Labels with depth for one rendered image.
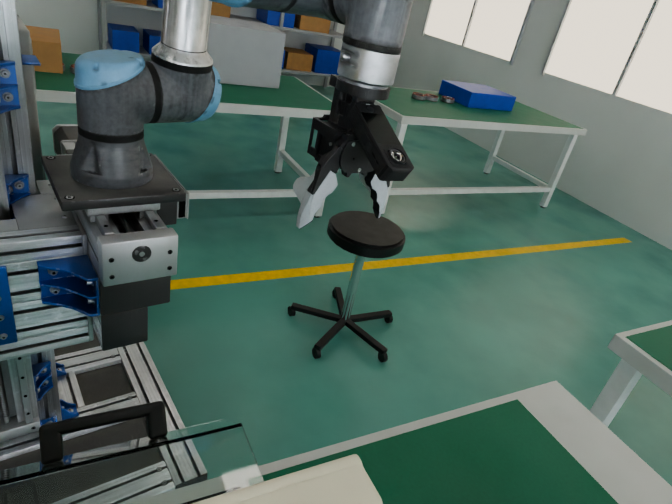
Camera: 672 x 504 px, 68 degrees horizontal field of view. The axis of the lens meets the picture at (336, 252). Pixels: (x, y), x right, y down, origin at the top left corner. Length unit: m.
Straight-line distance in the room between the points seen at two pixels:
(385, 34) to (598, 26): 5.04
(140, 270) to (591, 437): 0.96
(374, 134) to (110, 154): 0.56
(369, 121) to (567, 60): 5.15
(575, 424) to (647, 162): 4.12
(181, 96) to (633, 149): 4.59
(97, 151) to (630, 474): 1.18
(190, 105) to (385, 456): 0.76
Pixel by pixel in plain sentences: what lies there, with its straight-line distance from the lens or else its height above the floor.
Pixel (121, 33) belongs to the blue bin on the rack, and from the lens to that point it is 6.38.
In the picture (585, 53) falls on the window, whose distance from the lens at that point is 5.65.
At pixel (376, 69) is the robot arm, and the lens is 0.64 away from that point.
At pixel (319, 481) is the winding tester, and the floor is 1.32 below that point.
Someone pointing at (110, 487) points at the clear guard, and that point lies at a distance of 0.49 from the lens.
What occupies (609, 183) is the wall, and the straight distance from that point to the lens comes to 5.33.
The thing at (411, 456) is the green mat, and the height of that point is 0.75.
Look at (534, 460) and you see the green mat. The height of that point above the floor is 0.75.
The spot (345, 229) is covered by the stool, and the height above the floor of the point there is 0.56.
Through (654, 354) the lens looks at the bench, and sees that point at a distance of 1.61.
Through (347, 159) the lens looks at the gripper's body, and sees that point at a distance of 0.67.
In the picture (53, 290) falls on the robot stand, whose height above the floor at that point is 0.84.
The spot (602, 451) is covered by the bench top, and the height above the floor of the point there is 0.75.
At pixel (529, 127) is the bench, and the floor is 0.73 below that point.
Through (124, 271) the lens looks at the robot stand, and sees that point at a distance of 0.98.
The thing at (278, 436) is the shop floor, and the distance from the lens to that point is 1.92.
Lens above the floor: 1.47
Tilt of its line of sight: 29 degrees down
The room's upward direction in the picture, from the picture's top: 12 degrees clockwise
